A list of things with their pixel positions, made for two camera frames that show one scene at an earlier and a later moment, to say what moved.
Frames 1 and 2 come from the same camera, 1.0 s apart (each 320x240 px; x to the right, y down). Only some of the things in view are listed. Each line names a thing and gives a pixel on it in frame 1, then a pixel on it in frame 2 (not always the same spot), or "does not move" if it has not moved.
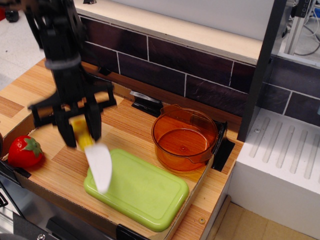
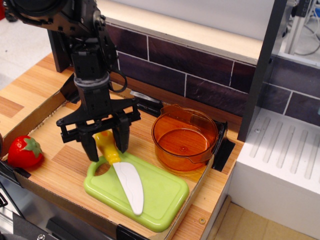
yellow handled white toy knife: (98, 153) -> (127, 173)
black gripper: (76, 92) -> (96, 114)
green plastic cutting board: (141, 191) does not move
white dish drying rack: (277, 175) does not move
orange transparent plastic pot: (183, 139) does not move
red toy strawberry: (24, 151) does not move
